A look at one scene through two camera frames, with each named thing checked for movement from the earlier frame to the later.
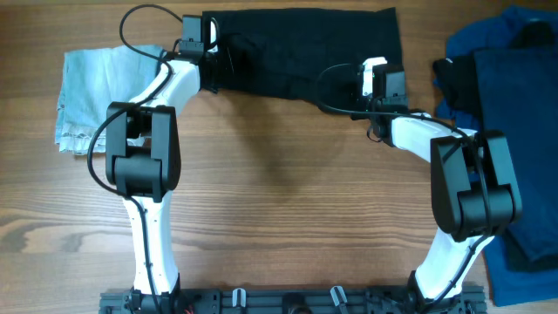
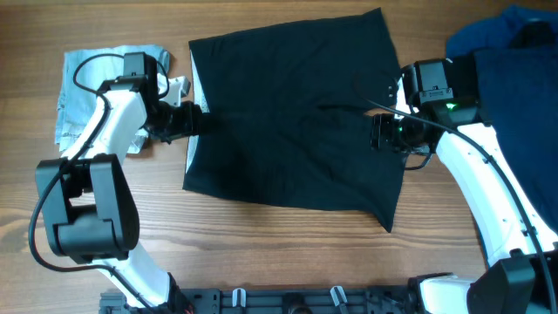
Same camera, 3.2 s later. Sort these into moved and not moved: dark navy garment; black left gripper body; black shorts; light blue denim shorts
Moved: black shorts; black left gripper body
Not moved: dark navy garment; light blue denim shorts
